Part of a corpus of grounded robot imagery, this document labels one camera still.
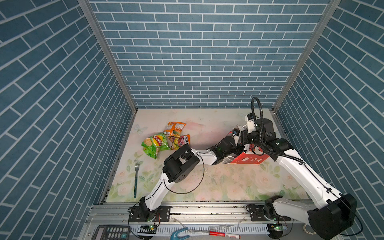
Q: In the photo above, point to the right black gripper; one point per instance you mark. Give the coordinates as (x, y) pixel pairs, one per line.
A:
(244, 139)

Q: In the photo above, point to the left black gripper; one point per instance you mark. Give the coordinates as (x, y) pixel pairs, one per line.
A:
(239, 149)

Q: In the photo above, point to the red white paper bag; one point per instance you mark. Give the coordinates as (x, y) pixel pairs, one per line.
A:
(254, 155)

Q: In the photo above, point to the fruit candy bag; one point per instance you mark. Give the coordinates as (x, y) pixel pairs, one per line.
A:
(177, 142)

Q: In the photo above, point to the green yellow snack packet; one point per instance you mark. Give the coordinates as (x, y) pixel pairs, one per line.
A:
(174, 129)

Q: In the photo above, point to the green chips bag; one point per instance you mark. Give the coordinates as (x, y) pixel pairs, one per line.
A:
(154, 144)

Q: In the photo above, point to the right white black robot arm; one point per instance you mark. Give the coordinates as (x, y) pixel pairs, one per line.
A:
(331, 212)

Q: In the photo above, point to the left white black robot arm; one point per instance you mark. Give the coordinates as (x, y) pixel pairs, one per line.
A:
(181, 163)

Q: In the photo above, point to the red marker pen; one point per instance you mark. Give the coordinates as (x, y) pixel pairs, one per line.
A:
(226, 235)

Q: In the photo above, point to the rubber band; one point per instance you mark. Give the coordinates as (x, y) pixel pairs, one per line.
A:
(305, 229)

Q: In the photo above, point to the metal fork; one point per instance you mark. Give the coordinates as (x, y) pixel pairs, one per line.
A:
(137, 168)

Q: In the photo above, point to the black calculator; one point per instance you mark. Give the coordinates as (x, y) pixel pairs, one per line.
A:
(111, 232)

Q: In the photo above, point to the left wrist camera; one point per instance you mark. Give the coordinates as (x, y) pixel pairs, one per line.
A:
(236, 134)

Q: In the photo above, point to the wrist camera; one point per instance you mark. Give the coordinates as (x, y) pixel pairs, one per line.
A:
(251, 127)
(236, 134)

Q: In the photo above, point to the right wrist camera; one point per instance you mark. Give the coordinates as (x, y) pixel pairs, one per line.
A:
(251, 127)

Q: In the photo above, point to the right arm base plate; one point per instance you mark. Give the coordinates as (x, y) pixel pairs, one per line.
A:
(262, 213)

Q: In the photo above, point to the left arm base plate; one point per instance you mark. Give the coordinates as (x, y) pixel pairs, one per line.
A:
(137, 215)

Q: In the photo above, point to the white cable duct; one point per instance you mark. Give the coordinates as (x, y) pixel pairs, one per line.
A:
(197, 230)

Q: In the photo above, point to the aluminium rail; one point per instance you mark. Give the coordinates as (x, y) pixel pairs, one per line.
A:
(204, 212)

